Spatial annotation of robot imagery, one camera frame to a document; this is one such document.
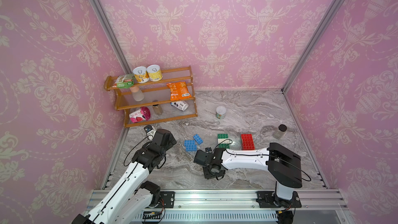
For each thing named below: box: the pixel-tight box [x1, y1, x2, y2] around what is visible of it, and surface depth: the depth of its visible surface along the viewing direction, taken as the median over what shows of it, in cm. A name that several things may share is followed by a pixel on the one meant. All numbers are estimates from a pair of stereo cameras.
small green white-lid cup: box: [215, 105, 227, 120], surface depth 103 cm
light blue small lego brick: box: [192, 133, 204, 145], surface depth 94 cm
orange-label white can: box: [132, 66, 150, 84], surface depth 86 cm
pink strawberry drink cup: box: [129, 106, 151, 123], surface depth 101 cm
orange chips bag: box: [165, 81, 192, 102], surface depth 99 cm
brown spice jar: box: [152, 103, 164, 115], surface depth 102 cm
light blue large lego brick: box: [183, 140, 197, 151], surface depth 92 cm
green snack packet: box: [111, 73, 135, 89], surface depth 85 cm
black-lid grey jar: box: [272, 123, 288, 140], surface depth 91 cm
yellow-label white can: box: [146, 64, 164, 82], surface depth 87 cm
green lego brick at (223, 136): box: [217, 133, 229, 139], surface depth 94 cm
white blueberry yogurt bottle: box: [169, 100, 190, 112], surface depth 105 cm
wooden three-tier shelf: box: [103, 65, 199, 129], surface depth 99 cm
